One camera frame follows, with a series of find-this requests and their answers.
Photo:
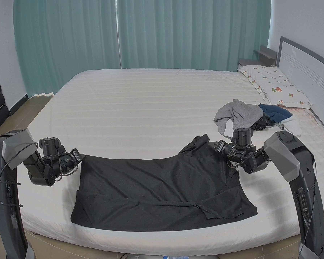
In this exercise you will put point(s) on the black T-shirt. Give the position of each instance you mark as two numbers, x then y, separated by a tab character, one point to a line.
156	182

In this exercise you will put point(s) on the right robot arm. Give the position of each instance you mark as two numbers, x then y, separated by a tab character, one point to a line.
283	155

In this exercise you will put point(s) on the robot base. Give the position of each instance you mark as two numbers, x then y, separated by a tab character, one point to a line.
175	257

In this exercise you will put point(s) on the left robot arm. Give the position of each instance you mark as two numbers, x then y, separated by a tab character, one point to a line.
16	147

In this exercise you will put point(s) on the bed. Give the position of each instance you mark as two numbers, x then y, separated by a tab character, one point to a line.
151	104

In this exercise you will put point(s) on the grey garment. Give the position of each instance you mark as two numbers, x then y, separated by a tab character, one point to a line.
243	112

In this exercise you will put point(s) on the blue-green curtain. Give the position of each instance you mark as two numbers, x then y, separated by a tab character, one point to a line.
67	36
191	26

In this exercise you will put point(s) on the black garment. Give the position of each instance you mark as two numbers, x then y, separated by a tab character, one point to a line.
262	124

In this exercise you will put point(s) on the dark blue garment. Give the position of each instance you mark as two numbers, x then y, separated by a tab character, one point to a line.
275	112

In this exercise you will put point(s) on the grey bedside table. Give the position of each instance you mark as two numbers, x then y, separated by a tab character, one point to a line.
262	55

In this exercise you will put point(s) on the white printed pillow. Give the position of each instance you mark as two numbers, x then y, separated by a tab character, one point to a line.
275	82

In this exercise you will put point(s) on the white garment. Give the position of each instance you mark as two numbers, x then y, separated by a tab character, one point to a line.
293	125

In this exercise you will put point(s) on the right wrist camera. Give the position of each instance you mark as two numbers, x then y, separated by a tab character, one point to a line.
220	146

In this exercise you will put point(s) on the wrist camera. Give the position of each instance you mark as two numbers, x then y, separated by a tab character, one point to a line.
78	155
220	146

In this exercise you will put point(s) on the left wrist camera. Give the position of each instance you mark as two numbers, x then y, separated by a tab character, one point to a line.
78	155

